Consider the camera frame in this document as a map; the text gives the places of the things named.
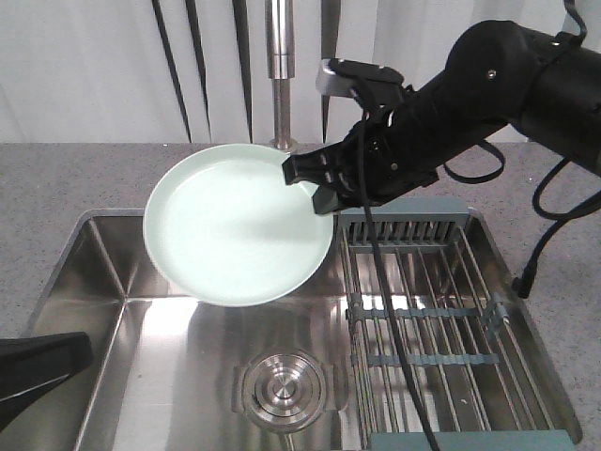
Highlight black cable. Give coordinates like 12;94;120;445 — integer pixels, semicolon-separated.
352;79;445;451

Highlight round steel sink drain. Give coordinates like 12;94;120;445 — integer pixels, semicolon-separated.
231;350;336;434

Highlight stainless steel sink basin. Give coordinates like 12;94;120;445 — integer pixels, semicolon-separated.
1;211;369;450

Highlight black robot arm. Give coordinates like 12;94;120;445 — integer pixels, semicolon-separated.
283;20;600;214

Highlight stainless steel faucet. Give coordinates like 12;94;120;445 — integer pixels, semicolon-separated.
265;0;295;150

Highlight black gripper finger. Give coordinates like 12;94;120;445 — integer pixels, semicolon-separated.
1;332;93;421

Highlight grey wire dish drying rack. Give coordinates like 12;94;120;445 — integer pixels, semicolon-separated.
337;198;582;450

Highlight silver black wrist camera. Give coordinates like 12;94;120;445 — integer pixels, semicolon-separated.
316;58;405;101

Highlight mint green round plate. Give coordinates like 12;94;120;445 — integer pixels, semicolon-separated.
143;143;334;307

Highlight white pleated curtain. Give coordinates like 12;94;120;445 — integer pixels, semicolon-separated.
1;1;578;143

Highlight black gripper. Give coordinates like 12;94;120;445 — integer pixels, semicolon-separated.
282;86;441;215

